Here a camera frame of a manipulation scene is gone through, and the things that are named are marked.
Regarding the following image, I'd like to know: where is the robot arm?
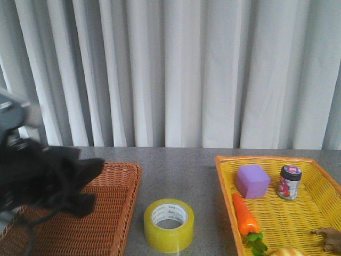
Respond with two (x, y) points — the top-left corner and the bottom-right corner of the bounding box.
(1, 89), (104, 218)

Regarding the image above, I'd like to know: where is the yellow packing tape roll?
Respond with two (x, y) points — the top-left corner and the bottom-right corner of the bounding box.
(144, 198), (195, 253)

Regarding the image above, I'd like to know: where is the small jar with black lid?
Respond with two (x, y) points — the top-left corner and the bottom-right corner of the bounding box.
(277, 165), (302, 200)

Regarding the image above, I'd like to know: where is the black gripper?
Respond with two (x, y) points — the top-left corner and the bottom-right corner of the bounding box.
(1, 139), (104, 216)

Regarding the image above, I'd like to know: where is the white pleated curtain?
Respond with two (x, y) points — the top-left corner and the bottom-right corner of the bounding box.
(1, 1), (340, 149)

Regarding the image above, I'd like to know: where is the purple foam cube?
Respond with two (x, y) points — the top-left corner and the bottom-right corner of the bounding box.
(234, 164), (271, 199)

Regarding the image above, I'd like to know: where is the brown ginger root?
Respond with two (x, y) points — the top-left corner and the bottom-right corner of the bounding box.
(311, 227), (340, 253)

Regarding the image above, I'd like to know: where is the orange toy carrot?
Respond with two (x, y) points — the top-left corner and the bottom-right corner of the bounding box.
(232, 193), (268, 255)

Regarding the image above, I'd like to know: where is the brown wicker basket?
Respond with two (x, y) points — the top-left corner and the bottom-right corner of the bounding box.
(0, 162), (143, 256)

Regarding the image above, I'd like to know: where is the toy bread roll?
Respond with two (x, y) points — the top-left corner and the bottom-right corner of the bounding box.
(270, 247), (307, 256)

